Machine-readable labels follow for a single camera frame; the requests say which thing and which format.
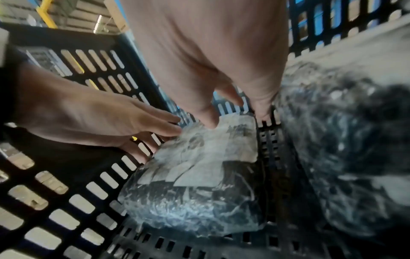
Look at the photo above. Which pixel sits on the person's right hand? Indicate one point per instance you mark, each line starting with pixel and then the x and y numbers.
pixel 205 50

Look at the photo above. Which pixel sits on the person's left hand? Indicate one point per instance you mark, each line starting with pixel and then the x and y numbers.
pixel 83 113

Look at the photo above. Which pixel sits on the small clear bag dark contents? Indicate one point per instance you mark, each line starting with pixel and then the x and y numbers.
pixel 198 182

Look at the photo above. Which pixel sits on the black plastic slotted crate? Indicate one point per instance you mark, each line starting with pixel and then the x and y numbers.
pixel 57 161

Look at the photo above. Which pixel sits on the ceiling tube light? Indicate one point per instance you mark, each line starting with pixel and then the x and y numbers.
pixel 98 24

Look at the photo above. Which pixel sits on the yellow steel beam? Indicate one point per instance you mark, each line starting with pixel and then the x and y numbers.
pixel 46 12

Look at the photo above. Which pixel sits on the large clear bag dark contents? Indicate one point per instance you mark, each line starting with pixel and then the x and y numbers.
pixel 346 141

